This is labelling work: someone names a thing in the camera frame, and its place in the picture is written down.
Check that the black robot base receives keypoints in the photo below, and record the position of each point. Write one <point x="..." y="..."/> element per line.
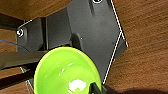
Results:
<point x="93" y="30"/>

